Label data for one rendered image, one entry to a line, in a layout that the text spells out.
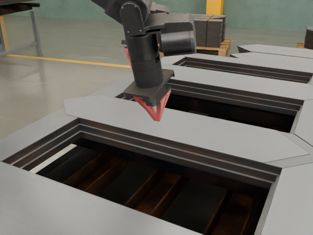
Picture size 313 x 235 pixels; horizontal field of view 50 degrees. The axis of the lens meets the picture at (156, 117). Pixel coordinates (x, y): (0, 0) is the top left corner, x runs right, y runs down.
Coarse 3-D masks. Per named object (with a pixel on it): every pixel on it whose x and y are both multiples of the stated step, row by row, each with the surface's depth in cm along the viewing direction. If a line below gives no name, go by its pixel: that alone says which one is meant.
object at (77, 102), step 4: (88, 96) 111; (92, 96) 111; (96, 96) 111; (72, 100) 108; (76, 100) 108; (80, 100) 108; (84, 100) 108; (88, 100) 108; (64, 104) 104; (68, 104) 104; (72, 104) 104; (76, 104) 104; (80, 104) 104; (64, 108) 102; (68, 108) 102; (72, 108) 102; (76, 108) 102; (68, 112) 99
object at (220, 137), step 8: (216, 120) 94; (224, 120) 94; (216, 128) 89; (224, 128) 89; (232, 128) 89; (240, 128) 89; (208, 136) 85; (216, 136) 85; (224, 136) 85; (232, 136) 85; (200, 144) 82; (208, 144) 82; (216, 144) 82; (224, 144) 82; (232, 144) 82; (224, 152) 78
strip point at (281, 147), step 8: (280, 136) 85; (272, 144) 82; (280, 144) 82; (288, 144) 82; (296, 144) 82; (272, 152) 78; (280, 152) 78; (288, 152) 78; (296, 152) 78; (304, 152) 78; (264, 160) 75; (272, 160) 75
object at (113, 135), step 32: (192, 64) 158; (224, 64) 151; (192, 96) 125; (224, 96) 120; (256, 96) 115; (64, 128) 91; (96, 128) 94; (32, 160) 82; (192, 160) 82; (224, 160) 78; (288, 160) 75
